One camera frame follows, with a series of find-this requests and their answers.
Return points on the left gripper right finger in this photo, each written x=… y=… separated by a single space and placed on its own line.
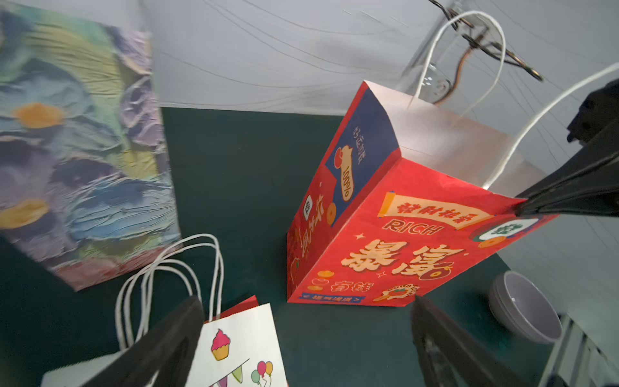
x=449 y=356

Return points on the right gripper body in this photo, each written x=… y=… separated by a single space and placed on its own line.
x=596 y=112

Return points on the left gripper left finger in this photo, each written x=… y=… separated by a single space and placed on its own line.
x=164 y=355

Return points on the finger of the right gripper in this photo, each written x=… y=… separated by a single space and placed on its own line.
x=585 y=185

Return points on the white paper bag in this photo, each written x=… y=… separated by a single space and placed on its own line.
x=239 y=350

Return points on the red paper bag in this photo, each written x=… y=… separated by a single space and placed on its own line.
x=246 y=304
x=407 y=197

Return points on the floral paper bag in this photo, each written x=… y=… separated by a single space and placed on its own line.
x=86 y=185

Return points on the pink bowl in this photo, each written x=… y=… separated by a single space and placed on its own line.
x=518 y=305

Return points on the scrolled metal glass rack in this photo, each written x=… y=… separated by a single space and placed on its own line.
x=475 y=43

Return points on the wine glass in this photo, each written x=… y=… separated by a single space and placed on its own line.
x=436 y=82

